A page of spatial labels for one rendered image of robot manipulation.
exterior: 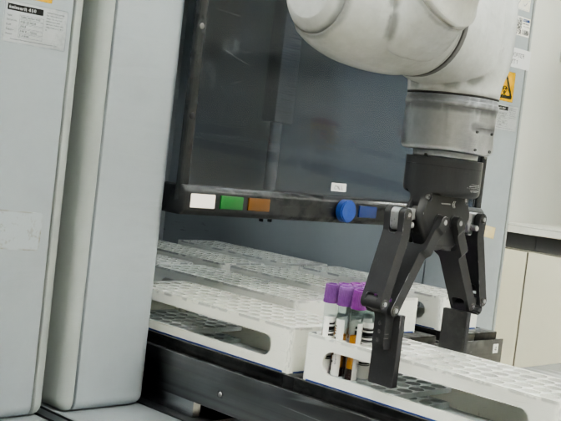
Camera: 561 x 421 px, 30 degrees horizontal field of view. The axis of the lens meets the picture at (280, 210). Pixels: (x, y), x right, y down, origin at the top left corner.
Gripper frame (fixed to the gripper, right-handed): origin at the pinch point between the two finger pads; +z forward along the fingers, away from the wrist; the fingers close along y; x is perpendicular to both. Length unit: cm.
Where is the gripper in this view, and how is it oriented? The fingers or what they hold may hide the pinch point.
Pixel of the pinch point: (419, 359)
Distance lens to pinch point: 105.7
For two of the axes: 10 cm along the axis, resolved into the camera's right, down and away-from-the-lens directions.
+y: 7.0, 0.4, 7.1
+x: -7.0, -1.2, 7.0
